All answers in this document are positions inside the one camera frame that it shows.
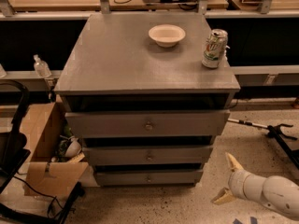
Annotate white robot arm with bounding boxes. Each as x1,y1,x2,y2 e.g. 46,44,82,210
212,152,299,221

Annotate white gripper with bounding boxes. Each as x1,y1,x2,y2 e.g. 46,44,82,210
212,152,266,205

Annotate black cart frame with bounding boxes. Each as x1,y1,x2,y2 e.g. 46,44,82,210
0,80,30,193

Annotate black floor cable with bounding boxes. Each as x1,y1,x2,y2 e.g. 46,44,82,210
12,175,78,219

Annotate grey top drawer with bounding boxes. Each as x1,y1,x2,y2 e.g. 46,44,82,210
65,110,230,138

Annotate grey drawer cabinet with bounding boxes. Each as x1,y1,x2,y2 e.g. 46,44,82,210
55,12,240,176

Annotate clear plastic bottle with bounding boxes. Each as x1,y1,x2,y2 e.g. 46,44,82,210
34,54,51,78

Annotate grey bottom drawer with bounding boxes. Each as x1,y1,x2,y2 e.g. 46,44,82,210
94,170,203,186

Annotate black metal stand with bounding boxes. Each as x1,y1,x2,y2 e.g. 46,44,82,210
228,119,299,169

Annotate brown cardboard box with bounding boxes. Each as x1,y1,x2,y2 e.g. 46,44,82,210
21,103,88,197

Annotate white cup in box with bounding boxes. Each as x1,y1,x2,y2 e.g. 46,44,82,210
64,137,81,158

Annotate grey middle drawer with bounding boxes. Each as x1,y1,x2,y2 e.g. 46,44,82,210
83,146,212,166

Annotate green white soda can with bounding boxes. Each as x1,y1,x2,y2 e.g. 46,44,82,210
202,29,228,69

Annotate grey drawer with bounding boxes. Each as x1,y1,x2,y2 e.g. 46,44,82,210
65,110,230,138
83,146,212,166
94,170,203,186

